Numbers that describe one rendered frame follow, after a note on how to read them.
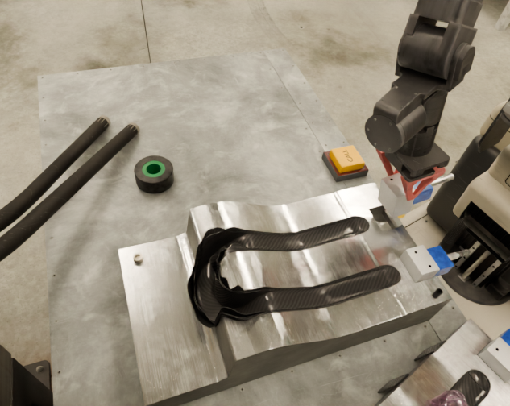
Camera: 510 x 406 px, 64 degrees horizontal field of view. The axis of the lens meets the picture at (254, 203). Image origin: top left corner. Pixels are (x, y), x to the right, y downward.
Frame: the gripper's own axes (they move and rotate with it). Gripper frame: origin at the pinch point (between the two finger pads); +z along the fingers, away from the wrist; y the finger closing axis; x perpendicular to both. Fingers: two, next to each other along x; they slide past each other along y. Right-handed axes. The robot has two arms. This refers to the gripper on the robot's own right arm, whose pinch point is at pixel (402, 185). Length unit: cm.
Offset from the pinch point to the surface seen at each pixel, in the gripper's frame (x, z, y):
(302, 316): -24.7, 4.6, 13.7
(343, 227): -10.2, 7.4, -0.9
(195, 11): 11, 68, -258
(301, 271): -21.3, 5.8, 5.6
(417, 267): -3.5, 6.5, 11.8
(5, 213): -65, -4, -19
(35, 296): -99, 76, -64
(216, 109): -21, 8, -48
